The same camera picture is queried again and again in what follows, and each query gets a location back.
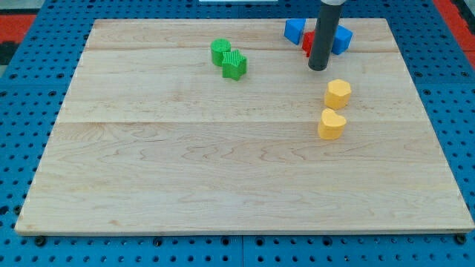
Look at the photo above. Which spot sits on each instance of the wooden board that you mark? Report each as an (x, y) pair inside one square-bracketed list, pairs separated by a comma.
[(151, 140)]

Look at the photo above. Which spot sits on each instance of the green star block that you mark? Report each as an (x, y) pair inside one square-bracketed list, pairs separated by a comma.
[(234, 65)]

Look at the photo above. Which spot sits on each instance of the blue block right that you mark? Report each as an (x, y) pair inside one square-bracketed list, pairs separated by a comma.
[(342, 40)]

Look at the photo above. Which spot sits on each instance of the blue triangle block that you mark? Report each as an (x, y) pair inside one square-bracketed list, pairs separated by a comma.
[(293, 30)]

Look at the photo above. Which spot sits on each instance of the yellow heart block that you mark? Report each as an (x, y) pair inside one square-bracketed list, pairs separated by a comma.
[(331, 125)]

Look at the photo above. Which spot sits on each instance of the red block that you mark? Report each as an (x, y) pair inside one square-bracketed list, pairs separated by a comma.
[(307, 42)]

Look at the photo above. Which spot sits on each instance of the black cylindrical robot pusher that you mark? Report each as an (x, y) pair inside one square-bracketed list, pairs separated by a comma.
[(325, 30)]

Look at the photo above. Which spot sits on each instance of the yellow hexagon block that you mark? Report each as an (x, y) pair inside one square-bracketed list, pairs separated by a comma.
[(337, 94)]

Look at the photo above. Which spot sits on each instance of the green cylinder block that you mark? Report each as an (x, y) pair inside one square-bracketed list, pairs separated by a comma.
[(218, 47)]

